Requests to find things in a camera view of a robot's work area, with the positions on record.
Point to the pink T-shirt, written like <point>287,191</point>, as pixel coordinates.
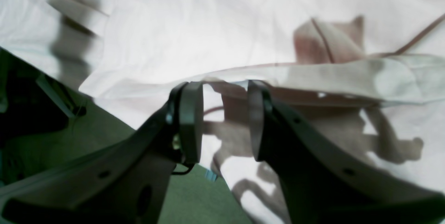
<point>367,74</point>

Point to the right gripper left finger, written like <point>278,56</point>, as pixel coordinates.
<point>123,184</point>

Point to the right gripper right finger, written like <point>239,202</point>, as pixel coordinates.
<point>323,184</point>

